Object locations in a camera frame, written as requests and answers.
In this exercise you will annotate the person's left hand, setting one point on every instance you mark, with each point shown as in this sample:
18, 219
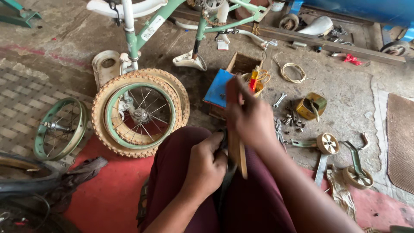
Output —
202, 168

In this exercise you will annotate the person's right hand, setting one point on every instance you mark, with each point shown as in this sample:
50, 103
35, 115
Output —
252, 119

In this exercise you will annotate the person's right fingers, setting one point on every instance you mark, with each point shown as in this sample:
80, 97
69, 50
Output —
234, 92

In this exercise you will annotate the wooden stick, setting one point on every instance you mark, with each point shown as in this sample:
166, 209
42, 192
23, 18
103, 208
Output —
242, 158

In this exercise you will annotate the black rubber tube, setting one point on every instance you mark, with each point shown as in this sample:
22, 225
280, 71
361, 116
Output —
226, 174

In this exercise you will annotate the wooden toolbox with blue lid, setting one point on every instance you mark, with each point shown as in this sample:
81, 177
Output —
218, 89

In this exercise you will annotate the red and yellow tube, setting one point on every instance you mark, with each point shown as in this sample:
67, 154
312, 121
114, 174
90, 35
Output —
253, 81

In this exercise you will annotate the small silver spanner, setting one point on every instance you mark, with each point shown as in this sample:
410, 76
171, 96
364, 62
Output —
279, 100

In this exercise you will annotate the loose tan tyre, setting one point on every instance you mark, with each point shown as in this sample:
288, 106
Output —
181, 97

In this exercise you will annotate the white bicycle saddle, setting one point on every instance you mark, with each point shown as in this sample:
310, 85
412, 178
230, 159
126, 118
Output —
189, 61

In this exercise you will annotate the heap of nuts and bolts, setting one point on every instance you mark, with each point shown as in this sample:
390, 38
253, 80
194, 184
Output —
291, 121

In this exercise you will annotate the yellow tin can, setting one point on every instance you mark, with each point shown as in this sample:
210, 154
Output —
305, 108

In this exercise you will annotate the short silver tube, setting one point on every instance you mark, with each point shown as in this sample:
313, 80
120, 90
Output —
299, 44

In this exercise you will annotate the small rusty caster wheel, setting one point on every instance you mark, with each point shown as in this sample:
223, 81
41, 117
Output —
289, 22

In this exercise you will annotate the white tin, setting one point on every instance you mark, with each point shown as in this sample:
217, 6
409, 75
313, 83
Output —
277, 5

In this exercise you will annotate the long rusty steel bar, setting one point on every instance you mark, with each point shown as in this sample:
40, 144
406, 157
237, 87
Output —
339, 47

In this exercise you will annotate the person's maroon trousers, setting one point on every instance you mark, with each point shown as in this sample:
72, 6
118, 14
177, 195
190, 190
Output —
245, 207

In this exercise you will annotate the red ribbon scrap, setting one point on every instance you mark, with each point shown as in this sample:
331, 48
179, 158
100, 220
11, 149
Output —
352, 59

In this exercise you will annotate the white bicycle mudguard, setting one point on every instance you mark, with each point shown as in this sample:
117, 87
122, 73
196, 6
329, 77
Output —
142, 9

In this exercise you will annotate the tan tyre on green wheel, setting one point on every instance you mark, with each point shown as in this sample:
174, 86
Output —
103, 116

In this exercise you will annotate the brake lever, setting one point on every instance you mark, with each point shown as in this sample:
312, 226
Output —
365, 140

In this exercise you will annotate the blue metal cart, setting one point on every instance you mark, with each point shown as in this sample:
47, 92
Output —
355, 9

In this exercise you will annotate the beige cloth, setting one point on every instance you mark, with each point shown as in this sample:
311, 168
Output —
341, 194

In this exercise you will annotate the bare green spoked wheel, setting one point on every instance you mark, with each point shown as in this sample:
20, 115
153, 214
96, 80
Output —
77, 129

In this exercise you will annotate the red floor mat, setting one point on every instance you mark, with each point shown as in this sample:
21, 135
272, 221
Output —
110, 197

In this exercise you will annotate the dark cart wheel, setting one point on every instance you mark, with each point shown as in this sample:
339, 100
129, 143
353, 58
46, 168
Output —
395, 48

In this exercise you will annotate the dark rag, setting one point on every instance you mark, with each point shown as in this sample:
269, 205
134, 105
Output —
81, 171

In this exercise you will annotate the brown door mat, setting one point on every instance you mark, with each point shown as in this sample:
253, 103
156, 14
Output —
401, 142

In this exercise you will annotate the checked woven mat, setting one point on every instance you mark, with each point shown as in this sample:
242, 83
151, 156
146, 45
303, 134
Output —
19, 103

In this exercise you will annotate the green metal stand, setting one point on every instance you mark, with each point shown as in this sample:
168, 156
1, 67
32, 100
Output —
22, 15

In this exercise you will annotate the black tyre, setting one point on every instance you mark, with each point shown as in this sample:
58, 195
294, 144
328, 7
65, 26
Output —
29, 186

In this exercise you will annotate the green bicycle frame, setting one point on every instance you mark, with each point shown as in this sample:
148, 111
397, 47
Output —
161, 17

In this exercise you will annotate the tan training wheel with bracket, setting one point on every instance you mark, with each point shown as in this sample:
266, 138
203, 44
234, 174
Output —
328, 143
357, 176

